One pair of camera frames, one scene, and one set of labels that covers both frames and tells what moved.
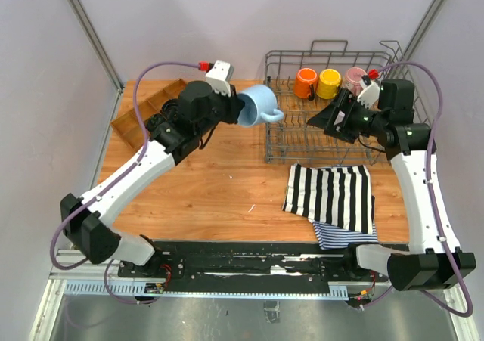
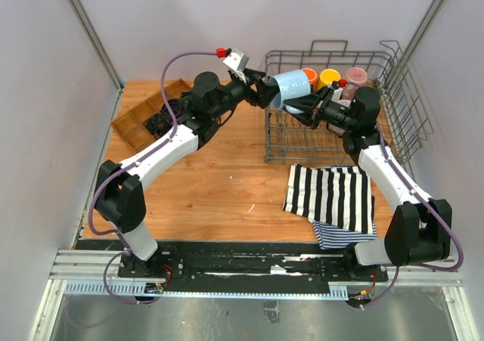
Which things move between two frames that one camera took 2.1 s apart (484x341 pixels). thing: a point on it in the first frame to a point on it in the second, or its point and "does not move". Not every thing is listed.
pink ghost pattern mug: x=353 y=79 does not move
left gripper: x=235 y=104 to x=265 y=92
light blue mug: x=260 y=103 to x=291 y=84
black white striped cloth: x=336 y=196 does not move
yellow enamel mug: x=328 y=83 does not move
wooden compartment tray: x=128 y=126 does not move
